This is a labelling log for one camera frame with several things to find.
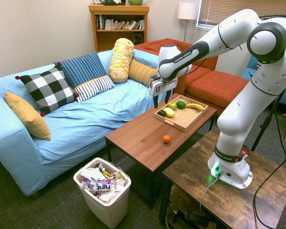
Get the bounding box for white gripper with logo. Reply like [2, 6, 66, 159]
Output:
[149, 77, 179, 110]

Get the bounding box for light wooden tray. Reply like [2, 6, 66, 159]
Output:
[153, 94, 209, 132]

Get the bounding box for yellow lemon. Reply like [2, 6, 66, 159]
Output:
[163, 107, 176, 118]

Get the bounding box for yellow banana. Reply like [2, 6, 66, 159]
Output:
[184, 101, 205, 112]

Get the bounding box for mustard striped lumbar pillow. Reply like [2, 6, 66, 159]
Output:
[128, 59, 159, 88]

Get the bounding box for reddish wood coffee table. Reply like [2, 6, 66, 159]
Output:
[104, 93, 218, 210]

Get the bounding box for orange sofa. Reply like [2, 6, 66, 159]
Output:
[134, 38, 219, 96]

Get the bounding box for yellow patterned bolster pillow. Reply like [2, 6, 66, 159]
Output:
[108, 38, 135, 83]

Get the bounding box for white navy striped pillow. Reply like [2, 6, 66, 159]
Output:
[73, 75, 115, 104]

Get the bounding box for wooden bookshelf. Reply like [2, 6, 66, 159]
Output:
[88, 3, 150, 53]

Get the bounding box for light blue sofa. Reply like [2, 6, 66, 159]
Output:
[0, 49, 169, 198]

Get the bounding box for blue striped pillow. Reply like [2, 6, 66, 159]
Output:
[53, 51, 108, 89]

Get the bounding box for row of books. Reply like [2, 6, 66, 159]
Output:
[96, 14, 145, 31]

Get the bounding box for white shade floor lamp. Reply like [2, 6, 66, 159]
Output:
[177, 2, 200, 43]

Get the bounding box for hint labelled plastic bottle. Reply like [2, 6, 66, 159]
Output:
[82, 177, 117, 193]

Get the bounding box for brown window blinds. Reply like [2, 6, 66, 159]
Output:
[196, 0, 286, 31]

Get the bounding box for black object on bookshelf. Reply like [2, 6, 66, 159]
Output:
[102, 0, 126, 6]

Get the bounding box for black white checked pillow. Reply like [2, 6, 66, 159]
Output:
[15, 62, 80, 117]

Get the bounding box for white trash bin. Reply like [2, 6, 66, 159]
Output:
[73, 157, 132, 229]

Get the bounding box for rustic dark wood table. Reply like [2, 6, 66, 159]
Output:
[158, 130, 286, 229]

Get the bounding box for plain mustard yellow pillow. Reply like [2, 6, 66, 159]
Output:
[4, 91, 51, 141]

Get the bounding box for grey base cable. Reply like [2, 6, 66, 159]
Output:
[199, 175, 221, 212]

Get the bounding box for black camera tripod stand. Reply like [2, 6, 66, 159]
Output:
[251, 88, 286, 152]

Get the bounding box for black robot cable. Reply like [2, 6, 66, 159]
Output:
[252, 14, 286, 229]

